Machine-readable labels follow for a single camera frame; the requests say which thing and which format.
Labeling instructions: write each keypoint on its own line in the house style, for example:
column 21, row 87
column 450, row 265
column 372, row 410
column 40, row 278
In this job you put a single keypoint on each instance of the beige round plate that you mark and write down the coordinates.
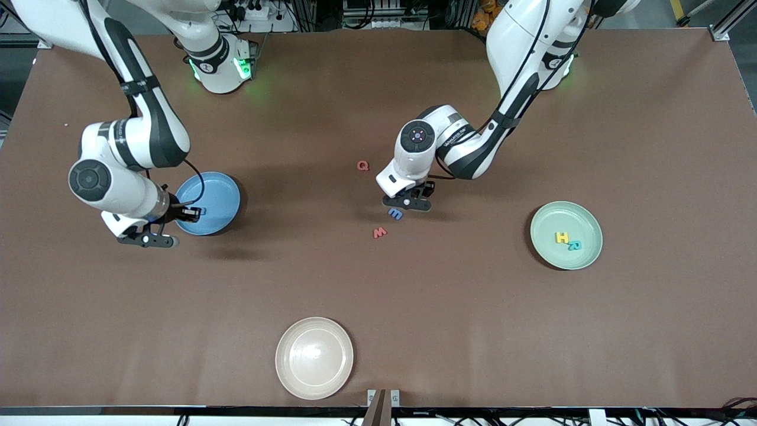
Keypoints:
column 314, row 358

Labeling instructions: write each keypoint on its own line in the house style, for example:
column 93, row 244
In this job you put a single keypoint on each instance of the yellow strip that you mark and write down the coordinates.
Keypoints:
column 678, row 8

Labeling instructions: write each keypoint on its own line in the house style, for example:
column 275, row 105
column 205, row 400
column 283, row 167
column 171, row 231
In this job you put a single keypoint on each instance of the orange objects pile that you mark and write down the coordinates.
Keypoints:
column 485, row 18

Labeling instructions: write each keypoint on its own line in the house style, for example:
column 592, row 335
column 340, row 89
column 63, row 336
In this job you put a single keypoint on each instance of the blue lowercase letter m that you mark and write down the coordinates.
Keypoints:
column 395, row 215

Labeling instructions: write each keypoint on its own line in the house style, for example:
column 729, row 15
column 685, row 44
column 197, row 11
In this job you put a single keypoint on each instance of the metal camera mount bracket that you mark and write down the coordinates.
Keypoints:
column 383, row 408

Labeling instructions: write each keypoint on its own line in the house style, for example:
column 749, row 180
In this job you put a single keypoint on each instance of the yellow foam letter H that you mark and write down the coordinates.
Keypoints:
column 561, row 238

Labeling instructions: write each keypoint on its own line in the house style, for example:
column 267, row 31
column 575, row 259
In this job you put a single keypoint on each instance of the teal foam letter R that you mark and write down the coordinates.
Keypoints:
column 573, row 245

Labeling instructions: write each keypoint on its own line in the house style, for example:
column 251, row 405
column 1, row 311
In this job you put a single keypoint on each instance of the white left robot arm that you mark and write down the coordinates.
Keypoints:
column 514, row 35

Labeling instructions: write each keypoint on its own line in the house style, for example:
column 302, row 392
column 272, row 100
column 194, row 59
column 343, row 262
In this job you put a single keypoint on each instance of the pale green round plate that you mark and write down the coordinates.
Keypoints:
column 547, row 228

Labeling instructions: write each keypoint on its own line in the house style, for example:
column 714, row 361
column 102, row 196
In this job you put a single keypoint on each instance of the white power strip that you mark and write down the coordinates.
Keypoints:
column 260, row 13

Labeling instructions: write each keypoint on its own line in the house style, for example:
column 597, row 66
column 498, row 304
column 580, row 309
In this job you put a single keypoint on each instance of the pinkish red lowercase letter w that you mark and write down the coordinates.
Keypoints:
column 379, row 232

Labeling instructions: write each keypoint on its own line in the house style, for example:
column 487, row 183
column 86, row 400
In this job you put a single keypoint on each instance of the aluminium frame profile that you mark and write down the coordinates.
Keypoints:
column 46, row 42
column 720, row 32

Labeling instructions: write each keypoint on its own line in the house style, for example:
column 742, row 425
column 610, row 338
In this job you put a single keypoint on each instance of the white label tag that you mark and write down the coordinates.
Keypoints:
column 597, row 418

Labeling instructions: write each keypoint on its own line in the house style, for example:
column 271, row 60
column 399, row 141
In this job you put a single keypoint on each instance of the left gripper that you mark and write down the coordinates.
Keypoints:
column 424, row 189

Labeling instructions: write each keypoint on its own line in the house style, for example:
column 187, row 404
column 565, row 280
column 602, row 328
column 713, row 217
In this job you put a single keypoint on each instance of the blue round plate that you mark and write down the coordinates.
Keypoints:
column 220, row 195

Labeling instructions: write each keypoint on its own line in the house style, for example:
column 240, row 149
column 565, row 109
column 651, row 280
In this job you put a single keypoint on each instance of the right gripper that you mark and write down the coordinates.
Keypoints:
column 177, row 212

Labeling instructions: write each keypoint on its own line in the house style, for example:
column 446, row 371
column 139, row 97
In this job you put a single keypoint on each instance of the grey electronics rack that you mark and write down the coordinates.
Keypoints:
column 384, row 15

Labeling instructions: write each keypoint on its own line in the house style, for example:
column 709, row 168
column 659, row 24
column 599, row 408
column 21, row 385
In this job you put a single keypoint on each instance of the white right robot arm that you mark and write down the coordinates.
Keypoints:
column 118, row 189

